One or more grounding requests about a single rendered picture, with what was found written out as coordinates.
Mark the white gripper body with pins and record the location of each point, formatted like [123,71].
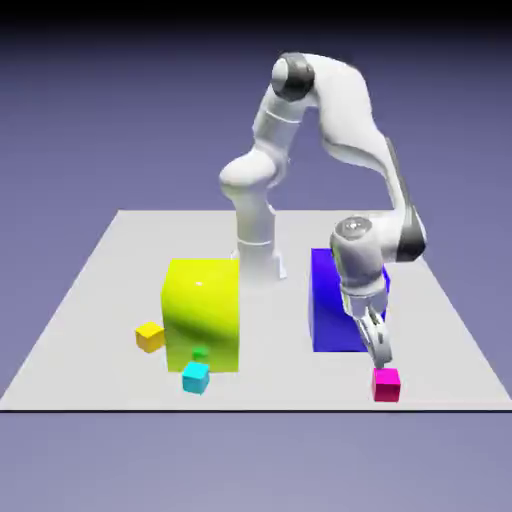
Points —
[378,340]

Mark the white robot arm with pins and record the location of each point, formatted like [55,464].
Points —
[344,116]

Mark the small magenta cube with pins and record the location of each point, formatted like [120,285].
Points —
[386,384]

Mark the small cyan cube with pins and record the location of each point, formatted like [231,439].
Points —
[195,378]

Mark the small yellow cube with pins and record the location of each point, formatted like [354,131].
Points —
[149,336]

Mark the large blue box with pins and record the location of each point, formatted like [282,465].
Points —
[328,320]

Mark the large yellow box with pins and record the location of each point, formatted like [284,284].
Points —
[200,304]

